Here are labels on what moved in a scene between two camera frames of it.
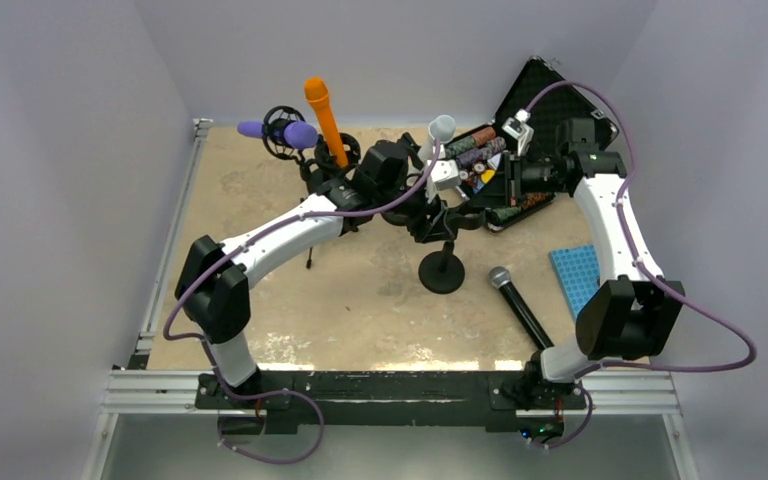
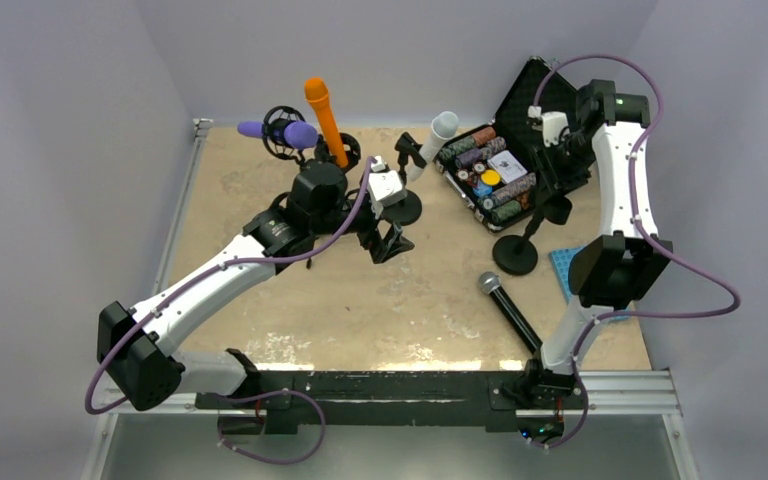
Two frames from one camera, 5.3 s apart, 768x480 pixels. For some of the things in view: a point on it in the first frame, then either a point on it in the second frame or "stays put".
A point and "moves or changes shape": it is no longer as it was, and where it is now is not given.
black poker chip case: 549,97 stays put
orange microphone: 317,95 stays put
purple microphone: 299,135 stays put
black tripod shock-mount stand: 277,120 stays put
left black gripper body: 415,218 → 364,226
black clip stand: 441,272 → 516,255
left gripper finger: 460,220 → 391,245
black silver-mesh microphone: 501,278 moves or changes shape
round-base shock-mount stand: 326,167 stays put
